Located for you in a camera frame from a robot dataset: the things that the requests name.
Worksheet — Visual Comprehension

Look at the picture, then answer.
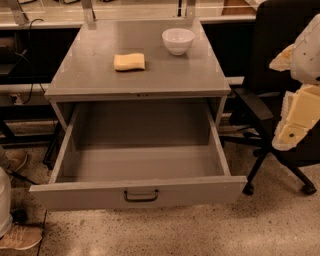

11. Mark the grey top drawer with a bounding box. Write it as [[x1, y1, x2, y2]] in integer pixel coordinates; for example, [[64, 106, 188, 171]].
[[30, 100, 246, 211]]

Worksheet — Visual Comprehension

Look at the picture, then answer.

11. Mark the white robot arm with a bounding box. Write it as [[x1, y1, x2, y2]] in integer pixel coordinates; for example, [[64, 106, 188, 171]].
[[269, 14, 320, 151]]

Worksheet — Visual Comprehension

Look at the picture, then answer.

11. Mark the black office chair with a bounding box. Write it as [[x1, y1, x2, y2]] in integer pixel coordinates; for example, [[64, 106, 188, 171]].
[[221, 0, 320, 195]]

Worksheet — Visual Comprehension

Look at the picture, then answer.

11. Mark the white ceramic bowl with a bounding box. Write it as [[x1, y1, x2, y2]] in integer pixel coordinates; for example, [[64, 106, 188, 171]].
[[162, 28, 195, 56]]

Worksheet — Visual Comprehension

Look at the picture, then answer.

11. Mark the yellow sponge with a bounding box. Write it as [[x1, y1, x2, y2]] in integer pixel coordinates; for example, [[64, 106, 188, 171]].
[[113, 53, 145, 71]]

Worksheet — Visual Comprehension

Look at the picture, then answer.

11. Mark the beige sneaker upper left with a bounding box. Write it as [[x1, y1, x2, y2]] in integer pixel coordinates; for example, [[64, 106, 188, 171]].
[[5, 150, 28, 173]]

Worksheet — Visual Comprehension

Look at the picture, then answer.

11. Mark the beige sneaker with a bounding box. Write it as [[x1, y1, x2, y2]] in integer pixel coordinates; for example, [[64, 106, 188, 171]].
[[5, 150, 28, 173], [0, 223, 43, 250]]

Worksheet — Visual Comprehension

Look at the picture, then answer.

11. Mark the beige sneaker near bottom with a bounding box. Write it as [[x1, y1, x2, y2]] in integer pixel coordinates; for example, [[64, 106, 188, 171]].
[[0, 223, 43, 250]]

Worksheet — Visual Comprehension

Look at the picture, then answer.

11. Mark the white trouser leg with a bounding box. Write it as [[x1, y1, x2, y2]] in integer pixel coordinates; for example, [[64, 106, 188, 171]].
[[0, 167, 13, 237]]

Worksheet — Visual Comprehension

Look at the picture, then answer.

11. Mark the black top drawer handle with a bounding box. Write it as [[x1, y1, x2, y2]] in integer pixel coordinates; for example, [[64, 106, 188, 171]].
[[123, 190, 159, 203]]

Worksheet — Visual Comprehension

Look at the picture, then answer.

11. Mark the wall power outlet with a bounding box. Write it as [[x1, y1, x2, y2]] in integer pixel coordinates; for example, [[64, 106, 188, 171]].
[[10, 94, 22, 105]]

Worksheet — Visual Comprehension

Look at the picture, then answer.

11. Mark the black hanging cable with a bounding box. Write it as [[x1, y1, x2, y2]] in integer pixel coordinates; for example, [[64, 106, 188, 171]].
[[13, 18, 48, 105]]

